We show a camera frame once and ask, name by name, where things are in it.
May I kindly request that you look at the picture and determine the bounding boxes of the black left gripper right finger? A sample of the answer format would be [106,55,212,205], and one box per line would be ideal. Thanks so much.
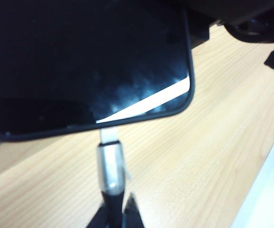
[122,192,146,228]

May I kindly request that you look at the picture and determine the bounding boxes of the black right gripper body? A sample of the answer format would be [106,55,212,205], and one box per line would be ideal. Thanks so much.
[186,0,274,44]

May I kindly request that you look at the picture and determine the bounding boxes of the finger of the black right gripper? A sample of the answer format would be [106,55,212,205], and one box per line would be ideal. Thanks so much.
[190,16,210,49]

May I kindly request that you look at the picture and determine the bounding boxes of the black smartphone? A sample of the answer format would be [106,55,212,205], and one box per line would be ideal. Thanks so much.
[0,0,196,143]

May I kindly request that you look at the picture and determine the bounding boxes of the black charging cable silver plugs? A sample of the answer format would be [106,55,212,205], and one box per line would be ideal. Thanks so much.
[96,127,133,228]

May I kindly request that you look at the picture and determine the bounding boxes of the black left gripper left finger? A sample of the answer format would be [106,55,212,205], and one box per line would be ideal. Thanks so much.
[86,209,109,228]

